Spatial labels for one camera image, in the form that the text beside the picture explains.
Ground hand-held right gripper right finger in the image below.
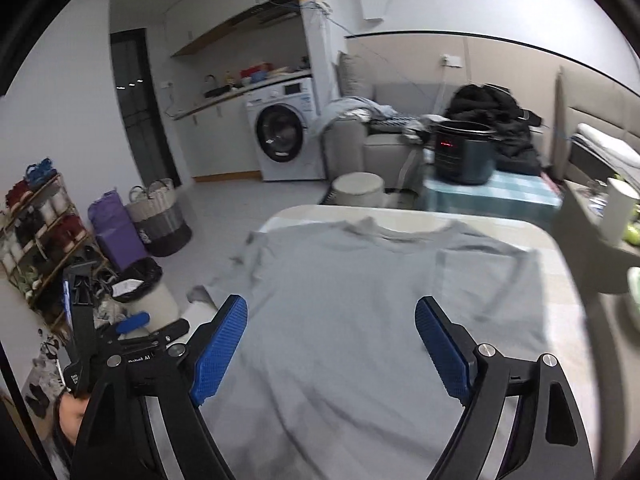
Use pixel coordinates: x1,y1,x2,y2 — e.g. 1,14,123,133
414,296,598,480

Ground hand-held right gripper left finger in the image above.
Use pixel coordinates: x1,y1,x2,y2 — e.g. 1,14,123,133
70,294,249,480

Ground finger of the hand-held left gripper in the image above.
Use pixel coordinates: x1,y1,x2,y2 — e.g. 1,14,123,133
107,311,152,337
117,318,191,354

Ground grey t-shirt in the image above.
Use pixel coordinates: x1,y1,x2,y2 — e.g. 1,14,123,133
187,216,546,480

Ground person's left hand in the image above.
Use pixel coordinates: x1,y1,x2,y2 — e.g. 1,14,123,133
58,393,89,447

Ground white trash bin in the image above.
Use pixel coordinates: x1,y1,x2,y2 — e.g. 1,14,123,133
111,258,180,321

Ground purple bag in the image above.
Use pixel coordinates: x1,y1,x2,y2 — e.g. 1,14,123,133
88,191,146,271

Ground wooden shoe rack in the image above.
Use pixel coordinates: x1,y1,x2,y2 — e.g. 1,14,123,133
0,160,108,331

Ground woven laundry basket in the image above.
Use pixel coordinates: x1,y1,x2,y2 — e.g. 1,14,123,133
125,178,193,257

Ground blue checkered table cover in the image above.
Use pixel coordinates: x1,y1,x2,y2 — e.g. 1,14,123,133
420,167,563,221

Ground round white stool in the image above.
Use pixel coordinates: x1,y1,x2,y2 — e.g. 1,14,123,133
332,172,386,207

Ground beige side cabinet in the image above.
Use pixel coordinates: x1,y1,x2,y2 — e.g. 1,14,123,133
562,180,640,301

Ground black electric pressure cooker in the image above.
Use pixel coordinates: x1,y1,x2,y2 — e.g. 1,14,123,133
430,120,498,186

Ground white bowl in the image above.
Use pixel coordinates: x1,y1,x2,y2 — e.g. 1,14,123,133
626,266,640,331

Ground kitchen counter cabinet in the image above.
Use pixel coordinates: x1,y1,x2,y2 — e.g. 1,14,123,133
172,71,313,183

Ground dark door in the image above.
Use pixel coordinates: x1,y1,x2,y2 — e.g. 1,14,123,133
109,27,181,188

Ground grey sofa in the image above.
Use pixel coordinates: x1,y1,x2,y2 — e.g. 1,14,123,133
325,52,556,196

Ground white cup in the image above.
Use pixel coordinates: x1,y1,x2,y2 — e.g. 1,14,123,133
600,177,638,246

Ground white washing machine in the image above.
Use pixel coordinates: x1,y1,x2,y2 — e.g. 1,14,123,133
243,76,326,182

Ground black and white striped cloth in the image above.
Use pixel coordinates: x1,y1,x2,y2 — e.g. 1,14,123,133
372,115,436,141

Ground black jacket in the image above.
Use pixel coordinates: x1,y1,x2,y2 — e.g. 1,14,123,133
444,82,545,176

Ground light grey garment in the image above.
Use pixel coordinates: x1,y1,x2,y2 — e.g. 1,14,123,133
312,95,396,136

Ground white folded towel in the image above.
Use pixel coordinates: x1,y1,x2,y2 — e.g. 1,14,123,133
572,122,640,186

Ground red container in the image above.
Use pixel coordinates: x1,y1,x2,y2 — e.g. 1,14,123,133
240,62,273,81

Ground grey sofa cushion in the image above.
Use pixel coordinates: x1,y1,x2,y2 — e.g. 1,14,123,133
336,51,376,101

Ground beige padded headboard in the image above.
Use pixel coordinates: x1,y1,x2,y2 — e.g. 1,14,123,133
552,65,640,181

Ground white upper kitchen cabinets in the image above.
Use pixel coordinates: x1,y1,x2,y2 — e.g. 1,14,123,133
165,0,301,56

